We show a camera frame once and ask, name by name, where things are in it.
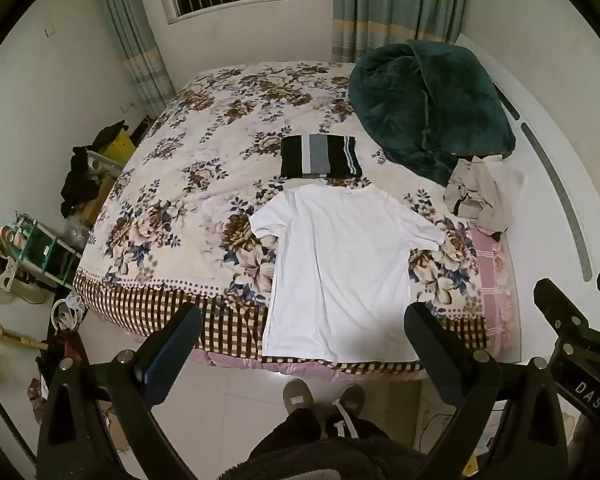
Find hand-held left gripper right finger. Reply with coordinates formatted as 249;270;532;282
403;302;571;480

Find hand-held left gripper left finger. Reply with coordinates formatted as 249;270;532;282
36;302;203;480

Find white t-shirt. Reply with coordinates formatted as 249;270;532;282
249;183;446;364

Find beige crumpled clothes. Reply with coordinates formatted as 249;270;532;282
442;156;526;241

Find black clothes pile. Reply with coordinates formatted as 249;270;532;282
60;120;127;218

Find person's right shoe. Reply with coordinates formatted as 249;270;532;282
337;384;366;413

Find person's shoe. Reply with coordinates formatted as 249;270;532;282
337;384;366;413
283;379;317;413

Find dark red bag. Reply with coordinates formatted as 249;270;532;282
44;329;87;378

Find white bed headboard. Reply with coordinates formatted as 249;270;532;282
455;32;600;363

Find person's black pants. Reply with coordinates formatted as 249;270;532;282
250;405;396;461

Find person's left shoe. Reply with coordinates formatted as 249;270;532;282
283;379;317;413

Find person's dark fleece jacket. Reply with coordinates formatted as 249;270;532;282
230;435;431;480

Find green shelf rack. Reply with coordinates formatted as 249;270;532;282
5;212;83;291

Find floral bed sheet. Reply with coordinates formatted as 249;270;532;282
72;61;491;361

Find white floor fan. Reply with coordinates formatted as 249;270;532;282
0;222;46;306

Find yellow box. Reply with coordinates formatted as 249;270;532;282
102;132;133;166

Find black grey striped folded garment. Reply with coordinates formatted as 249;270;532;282
280;135;364;181

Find dark green plush blanket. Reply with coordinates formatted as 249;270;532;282
349;40;517;186

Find grey green striped curtain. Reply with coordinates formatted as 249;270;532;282
330;0;468;63
87;0;177;121

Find wooden handled broom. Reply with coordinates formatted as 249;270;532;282
0;319;48;352

